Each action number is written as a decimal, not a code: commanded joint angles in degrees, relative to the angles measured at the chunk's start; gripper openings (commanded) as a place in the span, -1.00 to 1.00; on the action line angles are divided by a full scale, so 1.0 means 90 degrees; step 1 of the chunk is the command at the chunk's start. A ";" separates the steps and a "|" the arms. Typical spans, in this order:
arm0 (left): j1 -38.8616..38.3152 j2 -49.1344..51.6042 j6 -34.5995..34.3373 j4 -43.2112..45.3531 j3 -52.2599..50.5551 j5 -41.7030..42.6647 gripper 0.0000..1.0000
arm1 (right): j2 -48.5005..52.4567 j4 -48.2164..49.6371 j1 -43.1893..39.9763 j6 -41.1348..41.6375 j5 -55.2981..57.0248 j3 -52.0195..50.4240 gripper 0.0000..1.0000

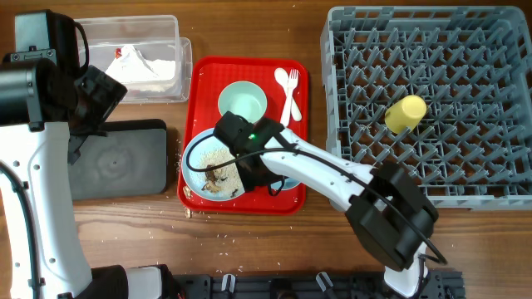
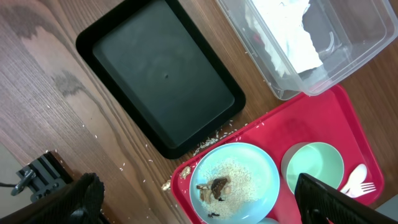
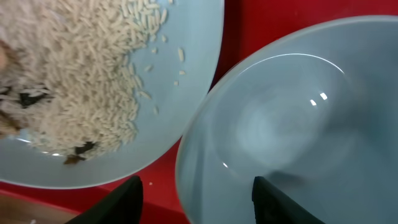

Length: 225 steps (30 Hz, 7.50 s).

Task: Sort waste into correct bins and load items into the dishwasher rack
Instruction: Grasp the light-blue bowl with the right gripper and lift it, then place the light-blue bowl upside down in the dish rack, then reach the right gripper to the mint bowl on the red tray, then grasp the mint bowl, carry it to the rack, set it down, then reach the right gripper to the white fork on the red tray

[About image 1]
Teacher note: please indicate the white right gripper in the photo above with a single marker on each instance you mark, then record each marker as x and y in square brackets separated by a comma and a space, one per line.
[250, 181]

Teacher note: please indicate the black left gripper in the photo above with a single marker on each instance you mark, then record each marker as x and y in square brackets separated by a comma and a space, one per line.
[109, 93]

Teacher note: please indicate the light blue bowl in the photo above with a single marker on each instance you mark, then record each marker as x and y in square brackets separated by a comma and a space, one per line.
[287, 184]

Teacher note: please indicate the white napkin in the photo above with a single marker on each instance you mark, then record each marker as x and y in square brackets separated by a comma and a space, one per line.
[133, 68]

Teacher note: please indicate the red snack wrapper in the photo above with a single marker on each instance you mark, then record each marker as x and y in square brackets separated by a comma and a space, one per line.
[118, 52]

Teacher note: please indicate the yellow cup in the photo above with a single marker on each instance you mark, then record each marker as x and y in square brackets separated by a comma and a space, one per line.
[405, 114]

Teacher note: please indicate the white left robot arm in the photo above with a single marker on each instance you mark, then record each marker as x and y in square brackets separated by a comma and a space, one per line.
[52, 99]

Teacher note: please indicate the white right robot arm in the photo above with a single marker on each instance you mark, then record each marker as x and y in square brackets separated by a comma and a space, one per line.
[390, 215]

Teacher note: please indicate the grey dishwasher rack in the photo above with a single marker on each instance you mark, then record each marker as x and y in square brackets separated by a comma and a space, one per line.
[471, 66]

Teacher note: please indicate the light blue plate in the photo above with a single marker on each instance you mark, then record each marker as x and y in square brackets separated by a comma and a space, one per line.
[204, 151]

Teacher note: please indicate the clear plastic bin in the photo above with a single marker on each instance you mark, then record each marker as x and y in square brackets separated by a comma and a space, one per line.
[155, 36]

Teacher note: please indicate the black plastic bin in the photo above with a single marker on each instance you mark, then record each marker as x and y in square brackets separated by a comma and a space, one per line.
[130, 159]

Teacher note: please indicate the green bowl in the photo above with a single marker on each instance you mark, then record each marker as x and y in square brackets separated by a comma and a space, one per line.
[243, 98]

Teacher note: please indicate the white plastic spoon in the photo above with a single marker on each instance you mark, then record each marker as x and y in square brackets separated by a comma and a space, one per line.
[281, 77]

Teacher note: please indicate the white plastic fork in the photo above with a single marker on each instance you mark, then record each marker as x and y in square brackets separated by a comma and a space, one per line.
[290, 83]

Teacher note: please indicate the red serving tray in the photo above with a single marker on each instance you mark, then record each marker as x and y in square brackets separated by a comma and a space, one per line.
[210, 76]

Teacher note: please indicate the black mounting rail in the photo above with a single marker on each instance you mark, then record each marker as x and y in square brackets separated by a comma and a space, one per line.
[359, 285]

